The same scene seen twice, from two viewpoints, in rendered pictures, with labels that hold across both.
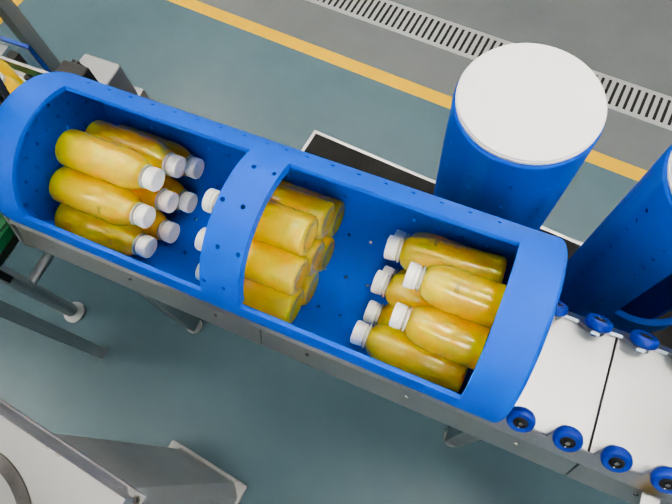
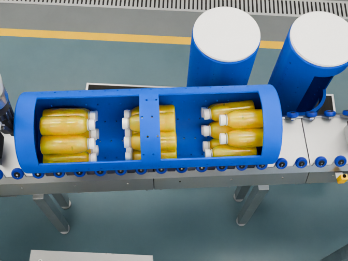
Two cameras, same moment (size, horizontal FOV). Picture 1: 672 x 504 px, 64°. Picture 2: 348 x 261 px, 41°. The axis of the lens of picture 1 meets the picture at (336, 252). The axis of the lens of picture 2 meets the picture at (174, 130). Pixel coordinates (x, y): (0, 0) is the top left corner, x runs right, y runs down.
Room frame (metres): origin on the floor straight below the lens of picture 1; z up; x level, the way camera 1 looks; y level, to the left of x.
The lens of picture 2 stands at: (-0.22, 0.50, 2.59)
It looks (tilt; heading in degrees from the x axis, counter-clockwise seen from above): 64 degrees down; 321
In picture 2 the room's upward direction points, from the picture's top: 4 degrees clockwise
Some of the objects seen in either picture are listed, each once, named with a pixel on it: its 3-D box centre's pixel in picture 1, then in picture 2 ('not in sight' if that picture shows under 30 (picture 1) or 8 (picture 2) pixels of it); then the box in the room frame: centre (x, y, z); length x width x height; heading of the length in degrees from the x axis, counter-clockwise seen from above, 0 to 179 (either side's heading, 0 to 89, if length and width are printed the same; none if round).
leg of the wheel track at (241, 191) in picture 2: not in sight; (247, 178); (0.18, -0.34, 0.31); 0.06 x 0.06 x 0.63; 57
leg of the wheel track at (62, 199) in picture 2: not in sight; (54, 186); (0.72, 0.48, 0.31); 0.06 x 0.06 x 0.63; 57
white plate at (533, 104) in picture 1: (529, 101); (226, 33); (0.59, -0.41, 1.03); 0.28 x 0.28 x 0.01
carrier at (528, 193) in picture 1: (486, 208); (215, 88); (0.59, -0.41, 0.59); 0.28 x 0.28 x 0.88
